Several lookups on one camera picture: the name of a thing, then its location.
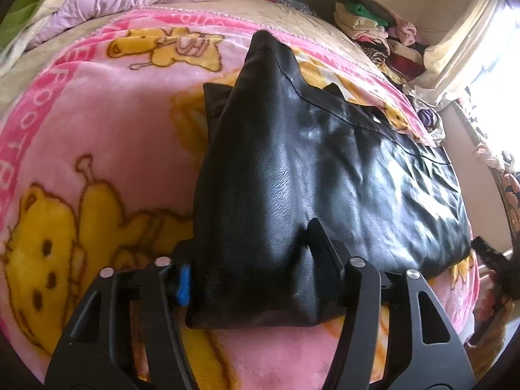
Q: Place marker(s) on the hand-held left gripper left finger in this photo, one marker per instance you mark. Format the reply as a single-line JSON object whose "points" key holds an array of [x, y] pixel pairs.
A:
{"points": [[185, 288]]}

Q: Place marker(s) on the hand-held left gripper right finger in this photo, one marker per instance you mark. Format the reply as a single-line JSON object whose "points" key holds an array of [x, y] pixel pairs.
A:
{"points": [[325, 248]]}

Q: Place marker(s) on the black leather jacket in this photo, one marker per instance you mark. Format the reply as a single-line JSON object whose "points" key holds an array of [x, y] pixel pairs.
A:
{"points": [[308, 170]]}

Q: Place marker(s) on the pile of folded clothes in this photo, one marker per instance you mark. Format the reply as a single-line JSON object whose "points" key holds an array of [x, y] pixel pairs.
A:
{"points": [[378, 32]]}

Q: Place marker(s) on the purple cloth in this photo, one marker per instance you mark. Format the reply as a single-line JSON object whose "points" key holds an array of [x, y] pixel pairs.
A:
{"points": [[428, 118]]}

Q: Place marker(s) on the cream curtain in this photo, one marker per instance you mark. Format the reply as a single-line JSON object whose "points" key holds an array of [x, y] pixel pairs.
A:
{"points": [[459, 48]]}

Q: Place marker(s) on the green cloth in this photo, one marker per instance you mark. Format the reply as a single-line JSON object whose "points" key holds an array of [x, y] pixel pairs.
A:
{"points": [[28, 4]]}

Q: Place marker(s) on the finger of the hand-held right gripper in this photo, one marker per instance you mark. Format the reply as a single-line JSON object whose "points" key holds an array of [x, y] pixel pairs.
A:
{"points": [[493, 266]]}

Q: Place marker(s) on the pink printed blanket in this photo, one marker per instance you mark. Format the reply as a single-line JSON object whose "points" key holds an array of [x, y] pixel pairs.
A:
{"points": [[130, 130]]}

